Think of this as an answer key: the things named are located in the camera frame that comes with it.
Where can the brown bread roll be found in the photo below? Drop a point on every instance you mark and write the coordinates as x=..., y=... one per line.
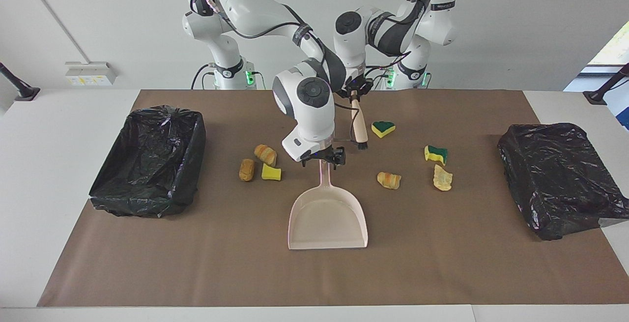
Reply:
x=246, y=170

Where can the plain yellow sponge piece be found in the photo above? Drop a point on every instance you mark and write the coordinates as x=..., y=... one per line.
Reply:
x=271, y=172

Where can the black camera stand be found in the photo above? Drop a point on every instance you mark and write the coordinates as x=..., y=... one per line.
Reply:
x=19, y=87
x=602, y=91

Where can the black bag lined bin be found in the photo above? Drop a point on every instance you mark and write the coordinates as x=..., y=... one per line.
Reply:
x=560, y=179
x=147, y=164

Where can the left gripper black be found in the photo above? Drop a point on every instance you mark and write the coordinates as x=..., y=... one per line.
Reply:
x=356, y=85

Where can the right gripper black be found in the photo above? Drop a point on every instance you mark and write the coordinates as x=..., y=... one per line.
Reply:
x=323, y=153

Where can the brown paper table mat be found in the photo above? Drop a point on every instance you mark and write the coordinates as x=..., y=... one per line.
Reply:
x=314, y=273

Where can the orange striped bread piece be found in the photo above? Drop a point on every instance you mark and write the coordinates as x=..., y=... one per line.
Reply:
x=389, y=180

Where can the green yellow sponge piece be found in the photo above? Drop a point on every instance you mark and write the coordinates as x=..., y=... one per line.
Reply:
x=436, y=154
x=383, y=128

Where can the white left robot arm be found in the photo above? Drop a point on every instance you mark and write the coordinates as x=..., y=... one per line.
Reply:
x=351, y=42

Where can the beige hand brush black bristles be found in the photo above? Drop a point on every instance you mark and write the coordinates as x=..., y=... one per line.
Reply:
x=359, y=125

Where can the pale pink plastic dustpan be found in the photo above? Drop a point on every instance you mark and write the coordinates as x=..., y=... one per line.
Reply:
x=327, y=219

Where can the pale bread piece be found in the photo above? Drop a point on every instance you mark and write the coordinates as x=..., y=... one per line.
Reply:
x=443, y=178

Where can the white wall outlet box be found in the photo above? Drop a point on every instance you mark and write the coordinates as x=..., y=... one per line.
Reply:
x=91, y=73

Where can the orange striped croissant piece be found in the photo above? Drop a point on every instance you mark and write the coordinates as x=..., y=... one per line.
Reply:
x=266, y=155

